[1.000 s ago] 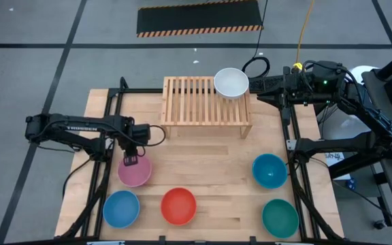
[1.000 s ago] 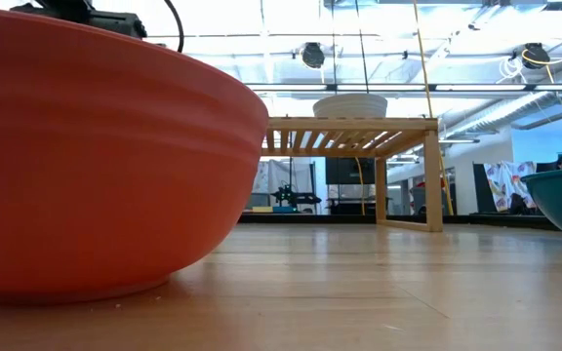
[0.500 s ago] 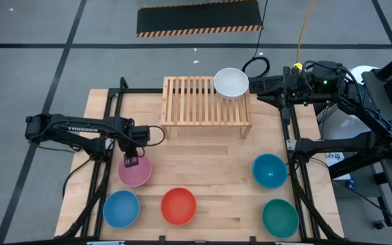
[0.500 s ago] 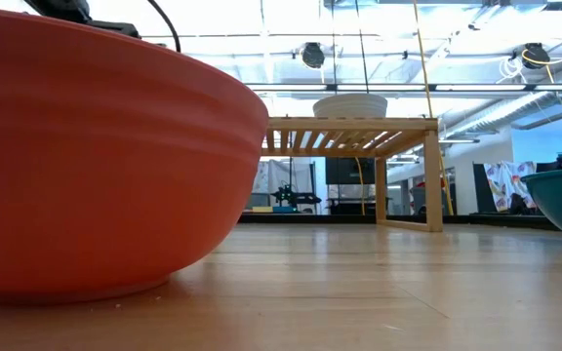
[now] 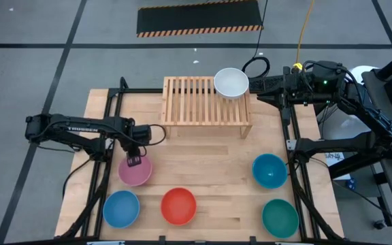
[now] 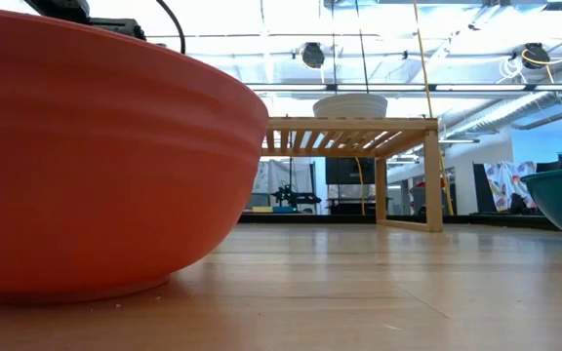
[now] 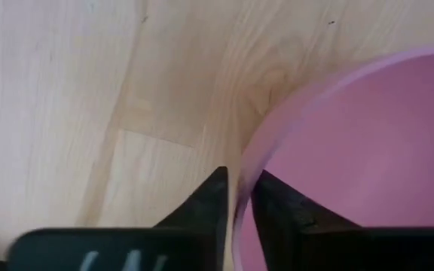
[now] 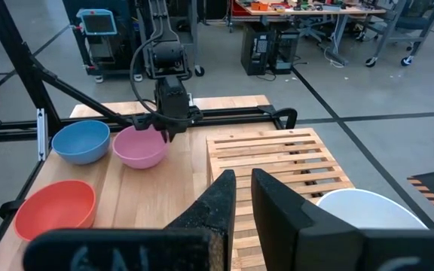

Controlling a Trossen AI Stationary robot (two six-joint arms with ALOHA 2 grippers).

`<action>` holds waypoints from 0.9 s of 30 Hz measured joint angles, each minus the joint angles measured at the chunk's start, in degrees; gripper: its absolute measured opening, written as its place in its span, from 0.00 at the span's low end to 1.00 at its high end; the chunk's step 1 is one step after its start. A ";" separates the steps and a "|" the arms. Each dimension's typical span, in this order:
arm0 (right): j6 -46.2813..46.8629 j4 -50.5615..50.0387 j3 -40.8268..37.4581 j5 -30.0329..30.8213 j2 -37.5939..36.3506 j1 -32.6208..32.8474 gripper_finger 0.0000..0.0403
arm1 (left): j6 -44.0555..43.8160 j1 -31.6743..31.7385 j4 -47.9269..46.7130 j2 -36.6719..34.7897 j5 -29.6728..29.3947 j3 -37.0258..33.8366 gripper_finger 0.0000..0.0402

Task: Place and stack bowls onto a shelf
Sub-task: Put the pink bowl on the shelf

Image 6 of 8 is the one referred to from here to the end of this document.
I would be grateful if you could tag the white bowl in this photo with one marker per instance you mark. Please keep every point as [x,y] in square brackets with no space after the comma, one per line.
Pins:
[349,106]

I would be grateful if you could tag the orange-red bowl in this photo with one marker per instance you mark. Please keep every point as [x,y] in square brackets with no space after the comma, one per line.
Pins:
[91,170]

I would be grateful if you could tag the black background robot arm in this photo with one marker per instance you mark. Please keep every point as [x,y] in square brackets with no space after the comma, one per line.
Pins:
[295,197]

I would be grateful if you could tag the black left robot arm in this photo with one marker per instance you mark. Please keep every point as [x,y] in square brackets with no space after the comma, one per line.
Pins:
[66,10]

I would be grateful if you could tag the wooden slatted shelf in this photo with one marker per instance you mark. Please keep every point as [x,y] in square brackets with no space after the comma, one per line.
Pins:
[349,124]

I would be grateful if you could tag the white curtain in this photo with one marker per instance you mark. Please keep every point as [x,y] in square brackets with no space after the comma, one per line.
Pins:
[281,175]

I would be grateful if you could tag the black monitor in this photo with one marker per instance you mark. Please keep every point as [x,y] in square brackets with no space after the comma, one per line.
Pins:
[349,170]

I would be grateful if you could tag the floral patterned cloth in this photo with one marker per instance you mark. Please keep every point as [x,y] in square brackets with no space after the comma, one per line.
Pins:
[508,183]

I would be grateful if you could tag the black table back rail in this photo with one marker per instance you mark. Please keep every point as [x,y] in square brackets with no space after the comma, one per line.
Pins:
[505,222]

